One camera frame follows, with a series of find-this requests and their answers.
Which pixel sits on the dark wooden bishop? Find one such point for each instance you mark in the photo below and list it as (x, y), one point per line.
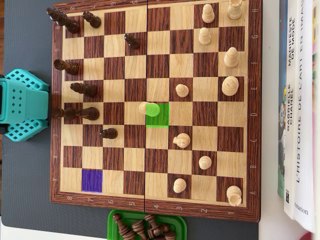
(129, 234)

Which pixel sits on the white Gabrielle Chanel book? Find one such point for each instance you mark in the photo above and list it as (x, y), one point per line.
(290, 75)

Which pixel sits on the dark wooden pawn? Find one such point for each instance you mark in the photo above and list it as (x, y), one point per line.
(138, 225)
(94, 22)
(119, 222)
(170, 235)
(133, 42)
(163, 228)
(91, 113)
(150, 218)
(110, 133)

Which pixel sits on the light wooden pawn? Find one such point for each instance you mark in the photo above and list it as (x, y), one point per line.
(205, 162)
(208, 16)
(182, 90)
(205, 37)
(180, 185)

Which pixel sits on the illustrated blue book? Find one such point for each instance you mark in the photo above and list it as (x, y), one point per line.
(282, 150)

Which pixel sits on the green plastic tray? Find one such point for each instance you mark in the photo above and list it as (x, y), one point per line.
(180, 222)

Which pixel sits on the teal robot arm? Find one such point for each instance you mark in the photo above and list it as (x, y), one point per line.
(30, 105)

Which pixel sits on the book with coloured page edges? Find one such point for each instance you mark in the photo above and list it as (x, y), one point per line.
(317, 125)

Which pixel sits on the dark wooden tall chess piece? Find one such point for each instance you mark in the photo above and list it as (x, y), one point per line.
(67, 113)
(71, 25)
(87, 90)

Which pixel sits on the wooden folding chessboard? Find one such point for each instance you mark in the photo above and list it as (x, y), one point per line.
(157, 67)

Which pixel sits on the light wooden rook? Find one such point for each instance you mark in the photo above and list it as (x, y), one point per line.
(235, 11)
(234, 195)

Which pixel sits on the pink object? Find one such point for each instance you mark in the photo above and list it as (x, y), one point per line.
(312, 237)

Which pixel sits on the light bishop right side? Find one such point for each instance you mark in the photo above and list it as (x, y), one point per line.
(230, 86)

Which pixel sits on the light wooden knight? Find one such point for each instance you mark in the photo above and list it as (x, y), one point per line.
(182, 140)

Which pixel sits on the white art history book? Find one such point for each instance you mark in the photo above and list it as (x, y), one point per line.
(303, 125)

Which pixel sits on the dark wooden rook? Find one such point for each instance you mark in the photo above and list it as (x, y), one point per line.
(71, 67)

